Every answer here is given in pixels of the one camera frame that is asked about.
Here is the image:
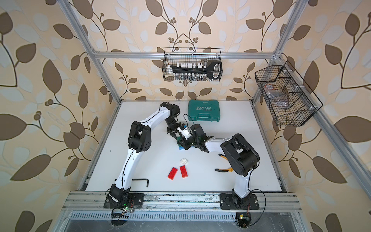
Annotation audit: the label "red lego brick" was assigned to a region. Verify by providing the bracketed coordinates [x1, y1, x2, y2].
[180, 165, 188, 178]
[168, 167, 178, 180]

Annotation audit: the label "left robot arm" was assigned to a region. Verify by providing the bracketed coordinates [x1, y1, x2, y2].
[104, 102, 184, 209]

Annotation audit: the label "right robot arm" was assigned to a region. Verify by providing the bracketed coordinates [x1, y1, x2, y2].
[174, 124, 260, 208]

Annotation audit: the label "white square lego brick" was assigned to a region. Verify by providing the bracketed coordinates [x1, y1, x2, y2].
[180, 158, 188, 165]

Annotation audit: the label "green plastic tool case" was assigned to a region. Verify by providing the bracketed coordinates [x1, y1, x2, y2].
[187, 100, 221, 122]

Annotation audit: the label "yellow black pliers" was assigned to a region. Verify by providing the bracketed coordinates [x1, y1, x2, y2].
[214, 154, 233, 173]

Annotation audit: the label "black hex key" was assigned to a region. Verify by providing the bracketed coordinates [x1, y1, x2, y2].
[131, 178, 150, 188]

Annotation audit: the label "socket bit set holder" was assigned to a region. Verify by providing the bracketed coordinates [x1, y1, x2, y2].
[162, 60, 223, 81]

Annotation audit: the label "plastic bag in basket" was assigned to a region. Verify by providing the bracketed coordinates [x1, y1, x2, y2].
[264, 85, 289, 108]

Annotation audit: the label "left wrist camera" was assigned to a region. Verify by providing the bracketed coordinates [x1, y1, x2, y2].
[178, 125, 192, 140]

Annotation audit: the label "black wire basket rear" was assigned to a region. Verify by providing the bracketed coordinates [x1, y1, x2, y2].
[162, 47, 223, 82]

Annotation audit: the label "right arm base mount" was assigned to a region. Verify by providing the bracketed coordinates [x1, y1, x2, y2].
[219, 192, 260, 210]

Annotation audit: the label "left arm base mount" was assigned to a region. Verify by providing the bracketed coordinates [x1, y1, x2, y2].
[103, 193, 145, 209]

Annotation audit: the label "black wire basket side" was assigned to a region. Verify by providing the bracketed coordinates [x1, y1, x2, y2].
[255, 61, 323, 127]

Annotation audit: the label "aluminium rail front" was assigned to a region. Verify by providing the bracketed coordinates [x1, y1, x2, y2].
[62, 191, 302, 213]

